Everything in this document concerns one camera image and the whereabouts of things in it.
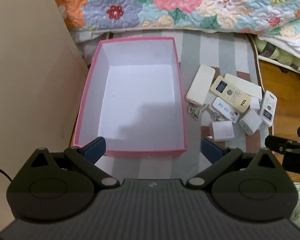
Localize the pink cardboard box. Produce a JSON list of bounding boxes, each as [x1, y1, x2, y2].
[[73, 36, 188, 158]]

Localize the cream remote control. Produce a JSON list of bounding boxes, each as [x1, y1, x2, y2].
[[209, 75, 252, 113]]

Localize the white remote with red panel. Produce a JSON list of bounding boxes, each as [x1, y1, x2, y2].
[[224, 73, 262, 97]]

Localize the white remote red button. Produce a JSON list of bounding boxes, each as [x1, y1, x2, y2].
[[212, 97, 240, 124]]

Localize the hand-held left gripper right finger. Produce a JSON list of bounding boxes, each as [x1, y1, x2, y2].
[[186, 137, 283, 188]]

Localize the white bed sheet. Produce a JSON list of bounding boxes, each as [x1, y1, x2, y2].
[[257, 34, 300, 63]]

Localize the floral quilt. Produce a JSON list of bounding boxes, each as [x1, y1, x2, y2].
[[47, 0, 300, 42]]

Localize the beige cardboard panel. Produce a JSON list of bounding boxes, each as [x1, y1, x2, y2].
[[0, 0, 90, 233]]

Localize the white charger cube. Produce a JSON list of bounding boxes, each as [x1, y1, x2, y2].
[[239, 109, 262, 136], [209, 121, 235, 142]]

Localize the black cable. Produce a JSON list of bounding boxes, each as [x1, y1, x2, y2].
[[0, 165, 13, 182]]

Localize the striped rug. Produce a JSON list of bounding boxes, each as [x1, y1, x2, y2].
[[75, 29, 275, 180]]

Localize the white power bank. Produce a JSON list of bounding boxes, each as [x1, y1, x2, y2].
[[185, 64, 216, 105]]

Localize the silver key bunch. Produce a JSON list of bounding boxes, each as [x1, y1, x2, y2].
[[187, 104, 227, 121]]

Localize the small white remote control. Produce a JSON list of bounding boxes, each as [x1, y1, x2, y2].
[[258, 90, 277, 127]]

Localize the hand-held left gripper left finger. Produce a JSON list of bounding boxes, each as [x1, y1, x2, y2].
[[20, 137, 120, 188]]

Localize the white scalloped cloth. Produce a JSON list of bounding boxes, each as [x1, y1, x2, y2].
[[74, 29, 112, 43]]

